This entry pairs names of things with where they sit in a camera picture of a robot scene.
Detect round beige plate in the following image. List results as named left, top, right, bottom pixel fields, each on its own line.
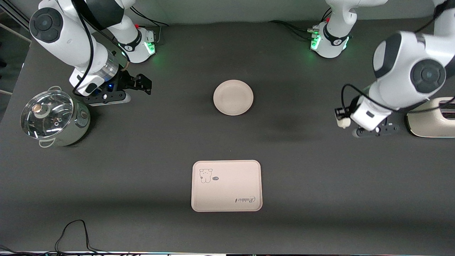
left=213, top=80, right=254, bottom=116

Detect beige rectangular rabbit tray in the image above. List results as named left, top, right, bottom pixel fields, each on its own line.
left=191, top=160, right=263, bottom=212

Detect steel pot with glass lid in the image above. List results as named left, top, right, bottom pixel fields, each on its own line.
left=20, top=86, right=91, bottom=148

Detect white toaster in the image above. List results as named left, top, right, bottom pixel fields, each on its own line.
left=406, top=97, right=455, bottom=138

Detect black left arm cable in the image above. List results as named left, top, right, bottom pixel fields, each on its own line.
left=341, top=0, right=446, bottom=118

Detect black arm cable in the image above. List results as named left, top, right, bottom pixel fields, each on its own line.
left=72, top=0, right=125, bottom=97
left=341, top=0, right=446, bottom=118

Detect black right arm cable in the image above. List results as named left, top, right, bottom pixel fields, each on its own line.
left=72, top=0, right=125, bottom=97

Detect black right arm base cables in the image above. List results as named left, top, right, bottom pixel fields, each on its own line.
left=130, top=7, right=170, bottom=45

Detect black arm base cables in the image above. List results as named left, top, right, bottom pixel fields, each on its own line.
left=268, top=9, right=333, bottom=41
left=130, top=7, right=170, bottom=45

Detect grey aluminium frame rail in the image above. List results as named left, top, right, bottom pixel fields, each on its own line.
left=0, top=0, right=32, bottom=44

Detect black left arm base cables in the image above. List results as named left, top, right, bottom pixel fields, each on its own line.
left=268, top=9, right=333, bottom=41

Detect thin black looped cable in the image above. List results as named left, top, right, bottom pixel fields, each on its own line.
left=0, top=219, right=107, bottom=255

